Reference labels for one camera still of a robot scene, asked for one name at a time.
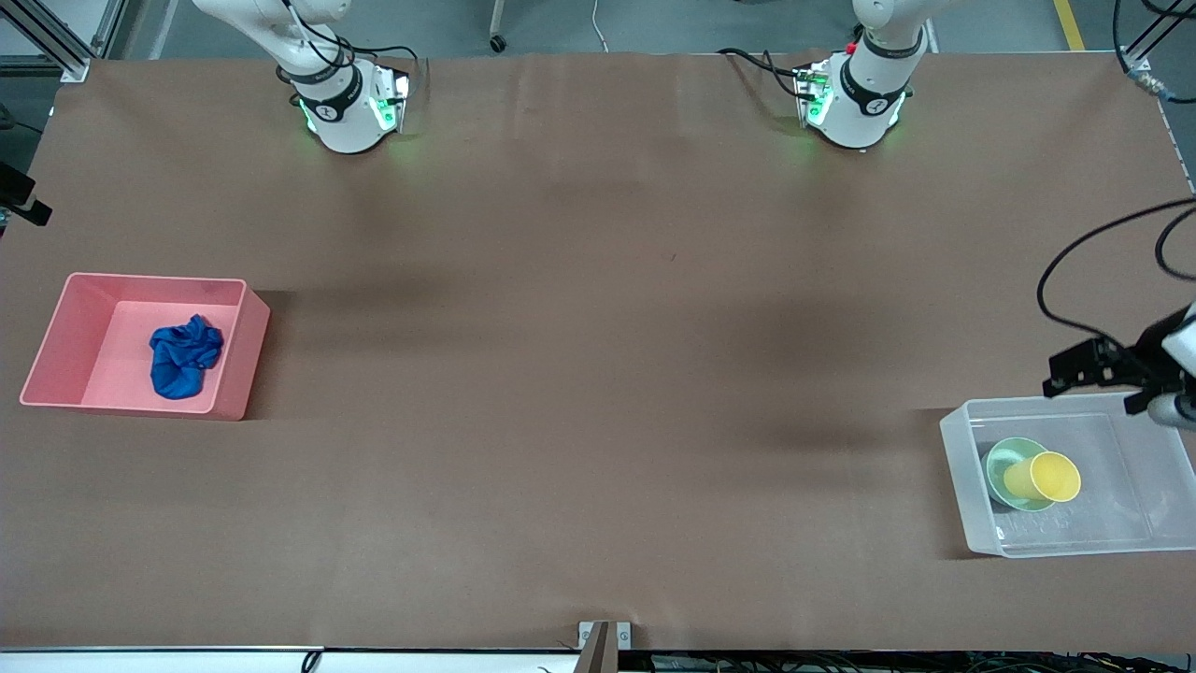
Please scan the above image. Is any metal table edge bracket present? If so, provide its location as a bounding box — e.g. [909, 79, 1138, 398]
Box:
[577, 620, 633, 673]

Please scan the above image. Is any blue cloth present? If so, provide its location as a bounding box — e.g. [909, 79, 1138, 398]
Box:
[149, 314, 225, 401]

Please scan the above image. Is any yellow floor tape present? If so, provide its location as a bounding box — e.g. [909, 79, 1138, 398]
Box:
[1053, 0, 1088, 52]

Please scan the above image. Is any clear plastic storage box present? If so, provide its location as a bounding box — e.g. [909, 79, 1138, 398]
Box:
[939, 393, 1196, 559]

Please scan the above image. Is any black left base cable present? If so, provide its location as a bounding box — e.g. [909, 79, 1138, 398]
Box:
[717, 47, 810, 98]

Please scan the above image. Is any mint green bowl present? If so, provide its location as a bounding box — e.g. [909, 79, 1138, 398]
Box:
[985, 437, 1057, 513]

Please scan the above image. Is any aluminium frame profile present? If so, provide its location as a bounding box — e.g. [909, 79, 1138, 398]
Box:
[0, 0, 127, 83]

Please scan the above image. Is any yellow plastic cup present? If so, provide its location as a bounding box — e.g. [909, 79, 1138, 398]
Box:
[1003, 451, 1083, 504]

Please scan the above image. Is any pink plastic bin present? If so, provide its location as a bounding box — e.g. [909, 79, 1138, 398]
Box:
[19, 272, 272, 422]

